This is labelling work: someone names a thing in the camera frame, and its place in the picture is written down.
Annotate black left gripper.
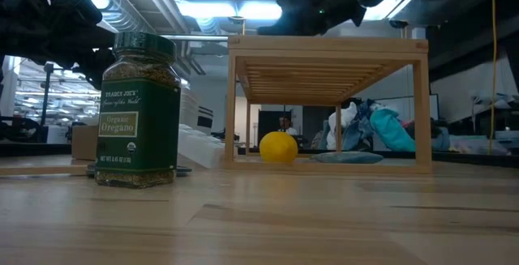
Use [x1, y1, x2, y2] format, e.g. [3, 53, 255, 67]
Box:
[0, 0, 117, 92]

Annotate green oregano spice jar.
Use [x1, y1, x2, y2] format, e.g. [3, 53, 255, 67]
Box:
[95, 32, 182, 190]

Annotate slatted wooden shelf rack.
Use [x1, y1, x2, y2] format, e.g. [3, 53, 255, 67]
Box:
[225, 34, 433, 175]

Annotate black metal stand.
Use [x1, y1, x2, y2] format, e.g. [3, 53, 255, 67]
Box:
[40, 62, 102, 127]

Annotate brown cardboard box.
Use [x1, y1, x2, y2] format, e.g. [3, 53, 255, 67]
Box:
[71, 125, 99, 162]

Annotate white box device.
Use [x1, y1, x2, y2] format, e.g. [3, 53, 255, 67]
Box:
[46, 125, 70, 145]

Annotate black office chair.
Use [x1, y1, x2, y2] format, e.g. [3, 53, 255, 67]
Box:
[0, 117, 45, 143]

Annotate black cabinet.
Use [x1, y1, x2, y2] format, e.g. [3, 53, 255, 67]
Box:
[257, 109, 293, 136]

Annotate stacked white plastic bins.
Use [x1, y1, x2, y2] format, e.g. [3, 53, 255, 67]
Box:
[178, 86, 200, 130]

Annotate person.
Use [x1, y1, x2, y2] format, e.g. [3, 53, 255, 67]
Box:
[277, 114, 300, 137]

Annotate white cloth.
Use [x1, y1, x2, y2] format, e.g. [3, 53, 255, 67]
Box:
[326, 101, 358, 152]

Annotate blue denim garment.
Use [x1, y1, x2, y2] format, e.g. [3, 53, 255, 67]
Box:
[341, 98, 376, 152]

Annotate yellow lemon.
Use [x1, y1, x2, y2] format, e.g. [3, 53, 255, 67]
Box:
[259, 130, 299, 164]

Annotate black white striped box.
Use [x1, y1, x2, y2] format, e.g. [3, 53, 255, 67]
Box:
[197, 105, 215, 136]

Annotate white ice cube tray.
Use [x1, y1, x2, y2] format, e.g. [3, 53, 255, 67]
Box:
[177, 123, 227, 169]

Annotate teal cloth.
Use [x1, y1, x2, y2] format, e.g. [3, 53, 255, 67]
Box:
[369, 107, 416, 153]

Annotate grey blue plate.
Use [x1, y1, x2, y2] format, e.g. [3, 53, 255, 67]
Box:
[311, 151, 384, 165]

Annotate pink patterned cloth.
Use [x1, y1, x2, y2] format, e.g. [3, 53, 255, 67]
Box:
[448, 135, 512, 156]

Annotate yellow hanging cable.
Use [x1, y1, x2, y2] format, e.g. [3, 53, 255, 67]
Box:
[487, 0, 499, 156]

